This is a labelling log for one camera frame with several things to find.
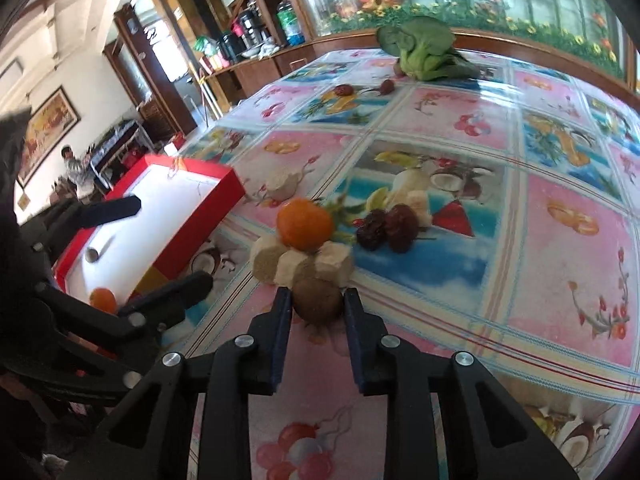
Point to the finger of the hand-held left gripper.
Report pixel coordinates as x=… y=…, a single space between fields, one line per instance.
x=175 y=292
x=112 y=209

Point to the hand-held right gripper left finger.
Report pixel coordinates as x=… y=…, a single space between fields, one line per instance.
x=280 y=345

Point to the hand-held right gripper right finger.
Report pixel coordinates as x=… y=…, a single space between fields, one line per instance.
x=356 y=350

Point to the red box with white inside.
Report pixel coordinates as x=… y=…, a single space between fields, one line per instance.
x=150 y=220

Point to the brown kiwi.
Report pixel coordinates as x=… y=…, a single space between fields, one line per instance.
x=318 y=303

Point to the orange tangerine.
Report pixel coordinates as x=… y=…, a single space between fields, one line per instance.
x=304 y=225
x=102 y=300

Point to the dark covered side table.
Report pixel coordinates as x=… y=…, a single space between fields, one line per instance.
x=115 y=142

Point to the beige steamed bun piece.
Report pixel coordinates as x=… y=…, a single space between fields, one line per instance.
x=296 y=266
x=283 y=183
x=265 y=260
x=334 y=259

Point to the dark red date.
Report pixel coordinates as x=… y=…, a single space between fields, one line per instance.
x=373 y=233
x=402 y=227
x=343 y=91

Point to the fruit printed tablecloth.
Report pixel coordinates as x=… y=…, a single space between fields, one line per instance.
x=500 y=240

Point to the green packet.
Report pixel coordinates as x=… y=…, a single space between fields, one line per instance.
x=205 y=46

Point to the green leafy vegetable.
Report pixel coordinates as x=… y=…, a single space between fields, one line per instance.
x=425 y=52

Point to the framed wall picture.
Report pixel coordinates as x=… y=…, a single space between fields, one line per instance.
x=47 y=132

